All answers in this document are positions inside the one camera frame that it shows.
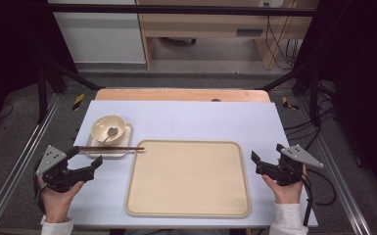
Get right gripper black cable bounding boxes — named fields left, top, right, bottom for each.
left=293, top=167, right=338, bottom=228

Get person's right hand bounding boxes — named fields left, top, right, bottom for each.
left=261, top=164, right=307, bottom=205

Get person's left hand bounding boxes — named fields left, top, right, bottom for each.
left=39, top=175, right=86, bottom=224

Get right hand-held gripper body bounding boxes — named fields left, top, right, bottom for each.
left=273, top=144, right=325, bottom=187

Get white cabinet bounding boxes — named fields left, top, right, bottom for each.
left=47, top=0, right=147, bottom=65

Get light wooden table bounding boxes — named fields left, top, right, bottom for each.
left=95, top=87, right=271, bottom=103

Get grey desk label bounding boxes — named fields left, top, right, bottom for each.
left=235, top=28, right=264, bottom=37

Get black floor cables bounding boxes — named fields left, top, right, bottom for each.
left=283, top=81, right=337, bottom=151

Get large beige tray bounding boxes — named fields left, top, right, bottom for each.
left=124, top=139, right=252, bottom=218

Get black horizontal frame bar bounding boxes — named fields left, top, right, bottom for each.
left=47, top=3, right=319, bottom=18

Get wooden desk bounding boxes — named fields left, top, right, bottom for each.
left=135, top=0, right=321, bottom=71

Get black metal stand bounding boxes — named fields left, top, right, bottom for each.
left=35, top=55, right=102, bottom=125
left=258, top=62, right=322, bottom=126

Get aluminium floor rail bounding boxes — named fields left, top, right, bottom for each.
left=0, top=92, right=63, bottom=235
left=297, top=97, right=373, bottom=235

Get thin black floor cable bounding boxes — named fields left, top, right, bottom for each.
left=0, top=102, right=15, bottom=121

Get beige bowl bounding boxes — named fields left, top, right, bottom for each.
left=90, top=114, right=126, bottom=146

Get metal spoon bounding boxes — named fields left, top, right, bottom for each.
left=101, top=126, right=119, bottom=144

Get hanging black and yellow cables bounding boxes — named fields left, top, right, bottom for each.
left=264, top=0, right=303, bottom=71

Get white wall socket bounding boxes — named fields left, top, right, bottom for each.
left=258, top=0, right=285, bottom=8

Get small beige square plate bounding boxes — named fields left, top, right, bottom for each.
left=85, top=121, right=133, bottom=160

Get yellow black floor tape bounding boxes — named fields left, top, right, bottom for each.
left=71, top=93, right=86, bottom=112
left=281, top=96, right=301, bottom=111

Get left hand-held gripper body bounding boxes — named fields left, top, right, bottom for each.
left=35, top=145, right=79, bottom=194

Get black curtain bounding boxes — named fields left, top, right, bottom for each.
left=0, top=0, right=77, bottom=138
left=293, top=0, right=377, bottom=207

